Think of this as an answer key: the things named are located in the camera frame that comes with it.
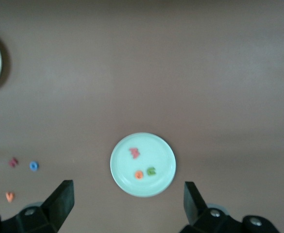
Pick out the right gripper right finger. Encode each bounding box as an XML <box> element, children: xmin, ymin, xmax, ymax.
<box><xmin>179</xmin><ymin>182</ymin><xmax>280</xmax><ymax>233</ymax></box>

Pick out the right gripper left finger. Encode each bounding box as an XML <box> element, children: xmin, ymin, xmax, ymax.
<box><xmin>0</xmin><ymin>180</ymin><xmax>75</xmax><ymax>233</ymax></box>

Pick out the red letter w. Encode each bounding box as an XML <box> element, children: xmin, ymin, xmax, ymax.
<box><xmin>128</xmin><ymin>147</ymin><xmax>141</xmax><ymax>160</ymax></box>

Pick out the green plate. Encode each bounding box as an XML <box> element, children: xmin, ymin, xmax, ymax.
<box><xmin>110</xmin><ymin>132</ymin><xmax>177</xmax><ymax>198</ymax></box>

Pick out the brown table cover sheet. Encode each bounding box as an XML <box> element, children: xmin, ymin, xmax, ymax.
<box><xmin>0</xmin><ymin>0</ymin><xmax>284</xmax><ymax>233</ymax></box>

